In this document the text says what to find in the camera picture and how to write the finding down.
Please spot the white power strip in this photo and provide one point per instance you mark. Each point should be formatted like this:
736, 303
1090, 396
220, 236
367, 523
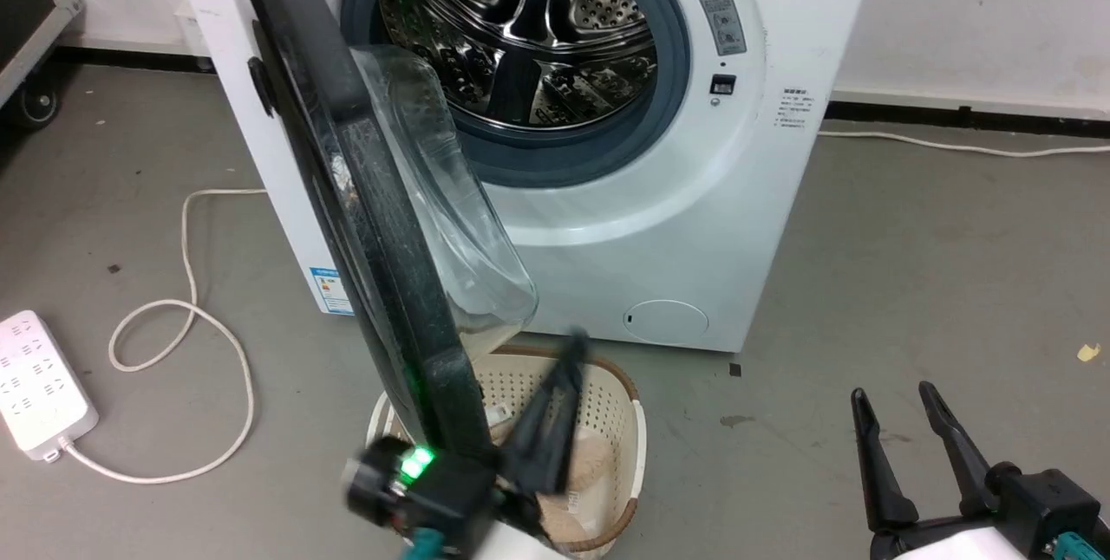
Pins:
35, 387

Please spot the white front-load washing machine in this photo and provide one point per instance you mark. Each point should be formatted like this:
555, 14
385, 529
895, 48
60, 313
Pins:
694, 222

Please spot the stainless steel washer drum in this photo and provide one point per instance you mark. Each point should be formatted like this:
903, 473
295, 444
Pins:
538, 31

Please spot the grey rubber door gasket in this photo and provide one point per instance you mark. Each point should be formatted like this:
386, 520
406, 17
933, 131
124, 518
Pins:
668, 83

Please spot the grey warning sticker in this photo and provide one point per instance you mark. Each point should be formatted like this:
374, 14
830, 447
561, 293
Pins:
720, 16

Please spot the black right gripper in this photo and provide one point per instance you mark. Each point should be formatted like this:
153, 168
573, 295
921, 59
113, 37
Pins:
1041, 508

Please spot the black glass washing machine door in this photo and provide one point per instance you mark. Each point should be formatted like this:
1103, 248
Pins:
381, 231

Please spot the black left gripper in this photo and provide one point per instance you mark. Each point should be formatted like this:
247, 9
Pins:
451, 499

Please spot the blue white energy label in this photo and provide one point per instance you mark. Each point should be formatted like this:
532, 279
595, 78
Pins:
331, 289

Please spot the black wheeled equipment case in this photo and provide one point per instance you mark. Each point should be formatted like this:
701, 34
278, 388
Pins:
22, 5

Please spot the black door latch socket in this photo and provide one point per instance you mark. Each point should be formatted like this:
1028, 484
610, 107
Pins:
722, 84

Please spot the white brown-rimmed laundry basket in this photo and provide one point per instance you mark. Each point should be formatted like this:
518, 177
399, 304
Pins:
617, 421

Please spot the round white filter cover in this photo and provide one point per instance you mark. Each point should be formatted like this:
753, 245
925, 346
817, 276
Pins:
666, 322

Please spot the yellow paper scrap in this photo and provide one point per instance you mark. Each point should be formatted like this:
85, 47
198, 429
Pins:
1088, 353

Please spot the beige cloth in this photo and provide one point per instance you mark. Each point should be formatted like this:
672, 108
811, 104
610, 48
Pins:
590, 465

